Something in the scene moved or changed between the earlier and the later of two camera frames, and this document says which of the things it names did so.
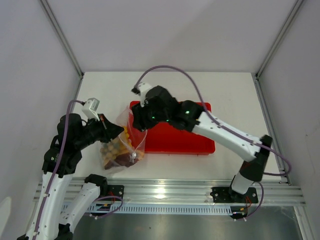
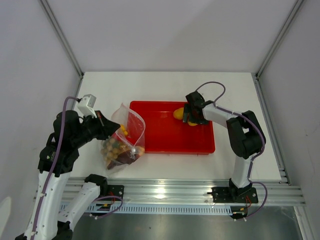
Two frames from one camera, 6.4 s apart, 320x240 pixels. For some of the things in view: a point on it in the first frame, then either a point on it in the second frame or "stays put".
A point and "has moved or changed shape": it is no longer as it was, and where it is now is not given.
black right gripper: [140, 120] -> [188, 109]
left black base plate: [117, 190] stays put
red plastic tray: [164, 138] stays put
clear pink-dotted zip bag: [127, 148] stays put
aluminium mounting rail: [272, 191] stays put
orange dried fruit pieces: [126, 144] has moved or changed shape
